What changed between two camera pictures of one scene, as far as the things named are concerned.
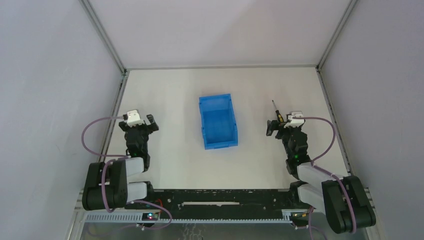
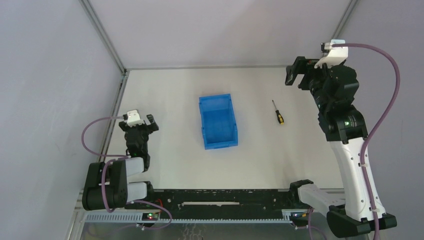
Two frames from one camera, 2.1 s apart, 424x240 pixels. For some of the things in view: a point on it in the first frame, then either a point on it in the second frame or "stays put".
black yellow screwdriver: x=279 y=116 stays put
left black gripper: x=140 y=128 stays put
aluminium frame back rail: x=299 y=67 stays put
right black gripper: x=284 y=129 -> x=305 y=75
